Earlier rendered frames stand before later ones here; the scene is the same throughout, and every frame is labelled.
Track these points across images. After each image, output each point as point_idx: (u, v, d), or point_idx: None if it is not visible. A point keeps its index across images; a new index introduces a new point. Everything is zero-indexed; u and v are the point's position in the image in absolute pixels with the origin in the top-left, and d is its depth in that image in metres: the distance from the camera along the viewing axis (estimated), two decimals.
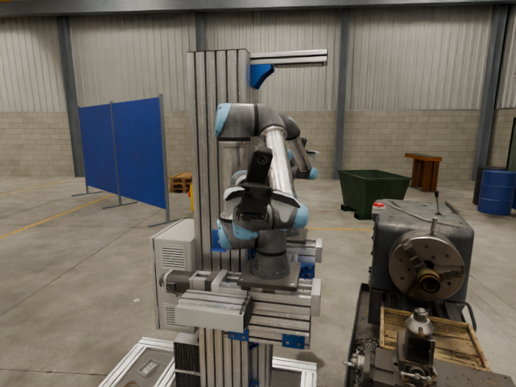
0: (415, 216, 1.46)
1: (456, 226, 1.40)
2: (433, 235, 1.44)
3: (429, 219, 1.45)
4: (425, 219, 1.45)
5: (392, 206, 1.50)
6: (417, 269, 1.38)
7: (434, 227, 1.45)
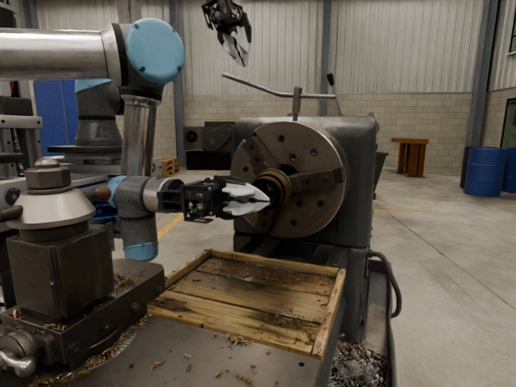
0: (269, 90, 0.84)
1: (330, 99, 0.78)
2: (296, 120, 0.82)
3: (290, 93, 0.82)
4: (283, 93, 0.83)
5: (235, 78, 0.88)
6: (255, 173, 0.76)
7: (299, 107, 0.82)
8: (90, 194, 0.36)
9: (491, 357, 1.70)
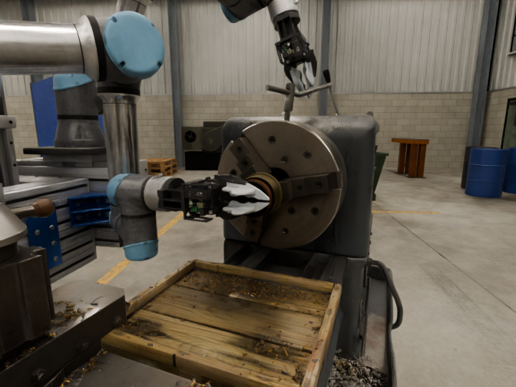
0: (303, 92, 0.81)
1: (270, 90, 0.67)
2: (284, 119, 0.75)
3: (295, 91, 0.76)
4: (298, 92, 0.77)
5: (321, 87, 0.89)
6: (243, 177, 0.69)
7: (290, 105, 0.74)
8: (23, 210, 0.30)
9: (496, 366, 1.64)
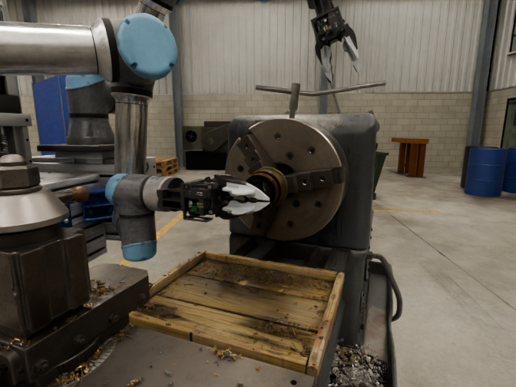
0: (325, 91, 0.79)
1: (260, 90, 0.76)
2: (289, 117, 0.80)
3: (303, 90, 0.78)
4: (310, 91, 0.78)
5: (366, 85, 0.81)
6: (250, 173, 0.73)
7: (292, 104, 0.78)
8: (64, 195, 0.33)
9: (494, 360, 1.67)
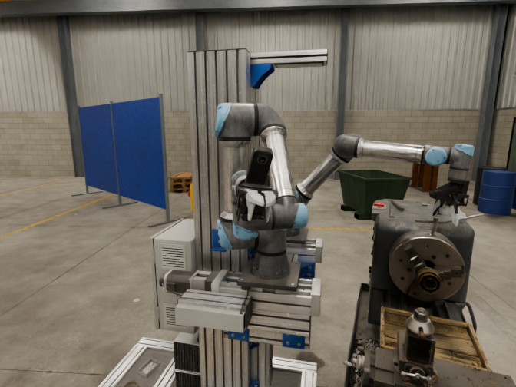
0: (450, 219, 1.45)
1: (418, 222, 1.42)
2: (430, 233, 1.45)
3: (440, 221, 1.44)
4: (443, 221, 1.44)
5: (472, 216, 1.46)
6: (417, 269, 1.38)
7: (434, 228, 1.43)
8: None
9: None
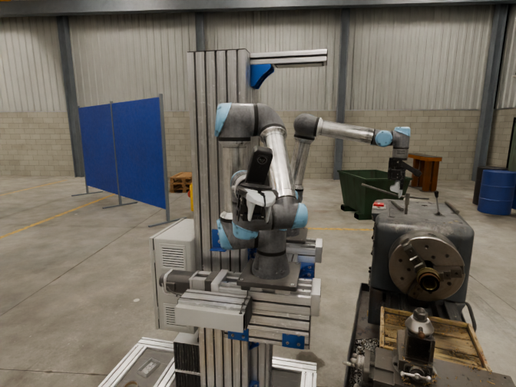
0: (391, 193, 1.66)
1: (425, 199, 1.61)
2: (407, 208, 1.64)
3: (403, 195, 1.64)
4: None
5: (370, 186, 1.69)
6: (417, 269, 1.38)
7: (408, 202, 1.65)
8: None
9: None
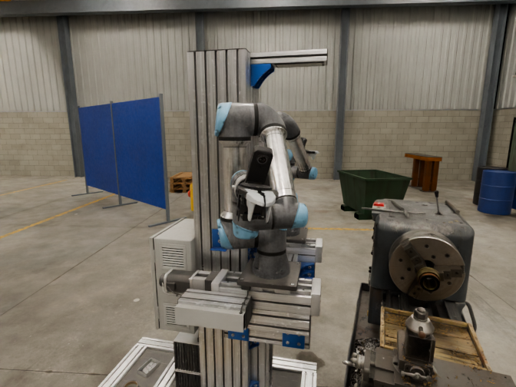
0: (390, 210, 1.77)
1: (423, 213, 1.71)
2: (408, 213, 1.68)
3: (401, 212, 1.75)
4: (398, 211, 1.76)
5: (369, 207, 1.83)
6: (417, 269, 1.38)
7: None
8: None
9: None
